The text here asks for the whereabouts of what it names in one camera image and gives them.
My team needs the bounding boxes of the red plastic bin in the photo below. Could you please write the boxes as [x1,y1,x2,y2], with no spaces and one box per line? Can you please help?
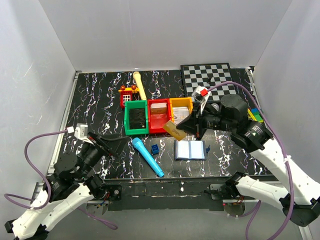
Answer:
[147,98,172,134]

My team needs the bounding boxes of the yellow green toy brick house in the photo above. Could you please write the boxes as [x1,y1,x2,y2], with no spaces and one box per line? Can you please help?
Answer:
[247,108,264,123]

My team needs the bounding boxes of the green plastic bin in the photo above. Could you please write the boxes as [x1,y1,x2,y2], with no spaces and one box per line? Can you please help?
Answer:
[124,100,149,136]

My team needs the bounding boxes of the black toy microphone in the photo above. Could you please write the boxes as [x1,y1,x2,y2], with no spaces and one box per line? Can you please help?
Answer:
[211,103,220,112]

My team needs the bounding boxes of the light blue toy microphone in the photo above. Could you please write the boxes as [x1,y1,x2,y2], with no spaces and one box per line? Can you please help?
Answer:
[132,137,165,178]

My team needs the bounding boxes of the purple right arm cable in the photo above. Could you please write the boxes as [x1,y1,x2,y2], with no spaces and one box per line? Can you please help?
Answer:
[201,81,294,240]

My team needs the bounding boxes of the navy blue card holder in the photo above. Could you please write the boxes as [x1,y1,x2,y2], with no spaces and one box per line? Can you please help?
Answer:
[174,140,211,161]

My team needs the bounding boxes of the small blue toy brick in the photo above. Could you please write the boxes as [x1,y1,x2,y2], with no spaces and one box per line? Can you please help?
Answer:
[151,144,160,155]

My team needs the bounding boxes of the black cards in green bin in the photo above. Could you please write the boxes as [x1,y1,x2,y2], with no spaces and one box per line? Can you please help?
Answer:
[128,108,146,130]

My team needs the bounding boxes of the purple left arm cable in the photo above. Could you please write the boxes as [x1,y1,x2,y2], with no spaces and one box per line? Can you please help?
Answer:
[3,126,118,230]

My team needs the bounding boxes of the gold VIP credit card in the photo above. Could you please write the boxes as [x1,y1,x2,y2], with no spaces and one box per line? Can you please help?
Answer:
[163,120,187,141]

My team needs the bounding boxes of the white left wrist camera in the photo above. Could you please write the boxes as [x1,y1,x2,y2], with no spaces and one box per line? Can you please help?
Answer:
[66,123,90,142]

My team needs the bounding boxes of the black grey chessboard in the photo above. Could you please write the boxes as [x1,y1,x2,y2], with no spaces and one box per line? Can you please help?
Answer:
[180,63,237,103]

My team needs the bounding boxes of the cream toy microphone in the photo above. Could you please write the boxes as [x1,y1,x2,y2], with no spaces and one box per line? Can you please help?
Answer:
[133,71,147,101]

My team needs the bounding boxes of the yellow plastic bin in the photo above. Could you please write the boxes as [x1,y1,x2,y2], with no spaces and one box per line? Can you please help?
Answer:
[169,97,193,125]

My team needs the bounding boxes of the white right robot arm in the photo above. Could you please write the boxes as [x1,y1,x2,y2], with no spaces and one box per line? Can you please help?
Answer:
[177,94,320,227]

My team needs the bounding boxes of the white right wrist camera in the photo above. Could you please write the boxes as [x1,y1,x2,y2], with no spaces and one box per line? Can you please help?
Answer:
[191,85,211,113]

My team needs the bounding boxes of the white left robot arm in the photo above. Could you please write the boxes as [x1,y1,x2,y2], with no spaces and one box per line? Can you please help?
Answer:
[4,132,130,240]

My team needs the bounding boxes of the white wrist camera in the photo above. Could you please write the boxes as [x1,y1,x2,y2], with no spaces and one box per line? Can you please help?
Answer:
[191,85,211,113]
[66,123,90,142]

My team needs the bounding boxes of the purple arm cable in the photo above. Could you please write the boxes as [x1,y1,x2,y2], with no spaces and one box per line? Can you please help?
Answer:
[201,81,294,240]
[3,126,118,230]

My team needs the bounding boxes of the cards in red bin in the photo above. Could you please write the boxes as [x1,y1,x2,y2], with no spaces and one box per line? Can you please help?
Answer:
[149,102,168,122]

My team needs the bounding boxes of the red toy brick house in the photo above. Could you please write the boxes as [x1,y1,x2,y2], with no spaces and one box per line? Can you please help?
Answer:
[118,84,140,109]

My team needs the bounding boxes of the white cards in yellow bin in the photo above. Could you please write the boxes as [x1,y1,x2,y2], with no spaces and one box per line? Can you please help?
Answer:
[172,106,191,125]

